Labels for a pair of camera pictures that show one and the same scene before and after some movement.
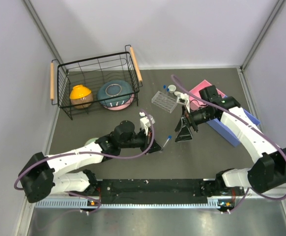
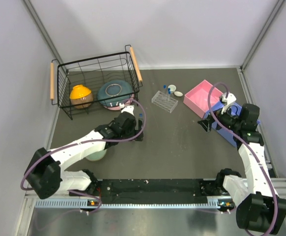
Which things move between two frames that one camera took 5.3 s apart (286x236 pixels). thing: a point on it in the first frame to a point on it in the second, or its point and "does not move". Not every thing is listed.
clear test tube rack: (165, 102) does not move
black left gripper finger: (155, 147) to (140, 126)
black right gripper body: (199, 116) to (228, 120)
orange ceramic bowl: (80, 94) does not move
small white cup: (171, 88) does not move
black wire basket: (79, 86) does not move
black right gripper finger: (185, 133) to (206, 124)
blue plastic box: (216, 125) does not move
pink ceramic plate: (121, 107) does not move
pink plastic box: (194, 103) does not move
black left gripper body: (142, 140) to (128, 133)
